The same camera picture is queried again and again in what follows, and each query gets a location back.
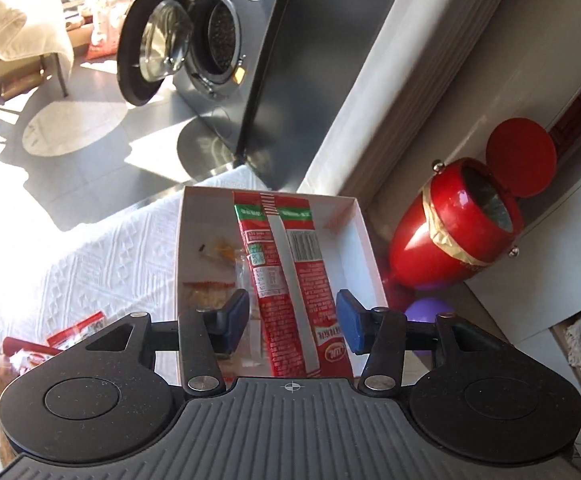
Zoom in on cream blanket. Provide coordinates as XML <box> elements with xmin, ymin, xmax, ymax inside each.
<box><xmin>0</xmin><ymin>0</ymin><xmax>76</xmax><ymax>76</ymax></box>

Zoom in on red white snack packet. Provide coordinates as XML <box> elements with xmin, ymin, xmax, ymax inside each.
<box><xmin>3</xmin><ymin>337</ymin><xmax>57</xmax><ymax>362</ymax></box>
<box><xmin>45</xmin><ymin>311</ymin><xmax>107</xmax><ymax>353</ymax></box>

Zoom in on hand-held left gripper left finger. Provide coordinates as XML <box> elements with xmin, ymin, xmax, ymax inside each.
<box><xmin>85</xmin><ymin>290</ymin><xmax>250</xmax><ymax>397</ymax></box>

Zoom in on long red snack packet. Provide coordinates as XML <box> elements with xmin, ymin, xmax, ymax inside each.
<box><xmin>233</xmin><ymin>191</ymin><xmax>355</xmax><ymax>378</ymax></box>

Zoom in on pink cardboard box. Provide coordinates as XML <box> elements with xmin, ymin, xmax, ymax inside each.
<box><xmin>176</xmin><ymin>186</ymin><xmax>388</xmax><ymax>378</ymax></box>

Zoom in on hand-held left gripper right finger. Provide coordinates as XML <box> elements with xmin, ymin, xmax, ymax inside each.
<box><xmin>335</xmin><ymin>289</ymin><xmax>503</xmax><ymax>395</ymax></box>

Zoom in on white cabinet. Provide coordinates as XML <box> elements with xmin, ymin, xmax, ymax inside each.
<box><xmin>463</xmin><ymin>150</ymin><xmax>581</xmax><ymax>333</ymax></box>

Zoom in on purple balloon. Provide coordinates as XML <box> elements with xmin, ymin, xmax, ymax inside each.
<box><xmin>404</xmin><ymin>297</ymin><xmax>456</xmax><ymax>360</ymax></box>

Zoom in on white textured tablecloth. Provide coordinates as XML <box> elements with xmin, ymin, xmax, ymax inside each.
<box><xmin>0</xmin><ymin>165</ymin><xmax>271</xmax><ymax>461</ymax></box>

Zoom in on grey curtain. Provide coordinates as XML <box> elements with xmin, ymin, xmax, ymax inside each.
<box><xmin>297</xmin><ymin>0</ymin><xmax>536</xmax><ymax>211</ymax></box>

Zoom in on red white bag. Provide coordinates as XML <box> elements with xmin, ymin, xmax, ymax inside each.
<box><xmin>86</xmin><ymin>35</ymin><xmax>121</xmax><ymax>62</ymax></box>

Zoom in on grey washing machine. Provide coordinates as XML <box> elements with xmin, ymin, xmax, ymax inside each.
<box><xmin>118</xmin><ymin>0</ymin><xmax>416</xmax><ymax>188</ymax></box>

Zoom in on dark-legged chair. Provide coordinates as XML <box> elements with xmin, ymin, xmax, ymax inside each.
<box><xmin>0</xmin><ymin>52</ymin><xmax>70</xmax><ymax>143</ymax></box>

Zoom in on oval white rug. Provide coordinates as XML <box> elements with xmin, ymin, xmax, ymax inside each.
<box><xmin>22</xmin><ymin>100</ymin><xmax>128</xmax><ymax>158</ymax></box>

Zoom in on snack packets inside box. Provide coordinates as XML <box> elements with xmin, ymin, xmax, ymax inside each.
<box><xmin>183</xmin><ymin>237</ymin><xmax>251</xmax><ymax>322</ymax></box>

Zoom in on wooden box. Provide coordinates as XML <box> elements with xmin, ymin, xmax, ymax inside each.
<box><xmin>0</xmin><ymin>71</ymin><xmax>54</xmax><ymax>102</ymax></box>

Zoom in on red trash can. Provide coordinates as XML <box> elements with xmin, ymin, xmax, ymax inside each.
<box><xmin>389</xmin><ymin>117</ymin><xmax>558</xmax><ymax>291</ymax></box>

